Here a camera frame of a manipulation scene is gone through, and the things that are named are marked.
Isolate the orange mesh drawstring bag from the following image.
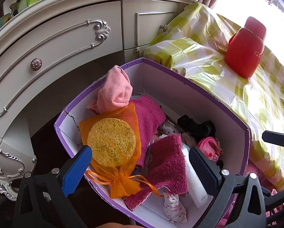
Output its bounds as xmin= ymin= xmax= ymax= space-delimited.
xmin=78 ymin=103 xmax=164 ymax=199

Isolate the white plastic tube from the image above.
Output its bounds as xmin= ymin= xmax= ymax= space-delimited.
xmin=181 ymin=146 xmax=208 ymax=208

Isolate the yellow checked tablecloth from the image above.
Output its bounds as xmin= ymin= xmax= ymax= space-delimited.
xmin=143 ymin=2 xmax=284 ymax=193

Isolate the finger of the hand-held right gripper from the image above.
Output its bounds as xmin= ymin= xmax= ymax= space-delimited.
xmin=265 ymin=184 xmax=284 ymax=219
xmin=262 ymin=127 xmax=284 ymax=152

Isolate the bronze flower drawer knob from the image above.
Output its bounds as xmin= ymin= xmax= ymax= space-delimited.
xmin=30 ymin=58 xmax=43 ymax=72

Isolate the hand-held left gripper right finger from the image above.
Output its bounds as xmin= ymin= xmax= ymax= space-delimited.
xmin=189 ymin=146 xmax=267 ymax=228

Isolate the salmon pink cloth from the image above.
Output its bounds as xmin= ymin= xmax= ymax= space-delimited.
xmin=87 ymin=65 xmax=133 ymax=114

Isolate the white ornate dresser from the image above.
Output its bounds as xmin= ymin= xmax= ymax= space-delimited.
xmin=0 ymin=0 xmax=199 ymax=201

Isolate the magenta knit glove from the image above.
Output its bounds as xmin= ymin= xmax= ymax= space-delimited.
xmin=130 ymin=95 xmax=166 ymax=169
xmin=123 ymin=134 xmax=189 ymax=212

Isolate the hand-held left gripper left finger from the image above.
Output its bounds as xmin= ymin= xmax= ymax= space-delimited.
xmin=13 ymin=145 xmax=93 ymax=228

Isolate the purple cardboard box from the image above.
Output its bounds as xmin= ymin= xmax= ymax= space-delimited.
xmin=54 ymin=57 xmax=251 ymax=228

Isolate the black cloth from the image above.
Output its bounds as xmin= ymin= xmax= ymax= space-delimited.
xmin=177 ymin=115 xmax=216 ymax=143

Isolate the yellow round sponge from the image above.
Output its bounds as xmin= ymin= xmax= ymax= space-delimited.
xmin=87 ymin=117 xmax=136 ymax=167

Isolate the wide white dresser drawer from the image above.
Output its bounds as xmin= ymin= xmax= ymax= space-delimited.
xmin=0 ymin=1 xmax=123 ymax=124

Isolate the red plastic canister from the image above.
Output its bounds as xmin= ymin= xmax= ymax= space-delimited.
xmin=225 ymin=16 xmax=267 ymax=79

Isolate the small white dresser drawer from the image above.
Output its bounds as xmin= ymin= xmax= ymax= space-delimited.
xmin=122 ymin=0 xmax=180 ymax=51

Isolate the white pink printed cloth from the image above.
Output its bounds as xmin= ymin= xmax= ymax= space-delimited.
xmin=163 ymin=190 xmax=187 ymax=224
xmin=160 ymin=120 xmax=183 ymax=136

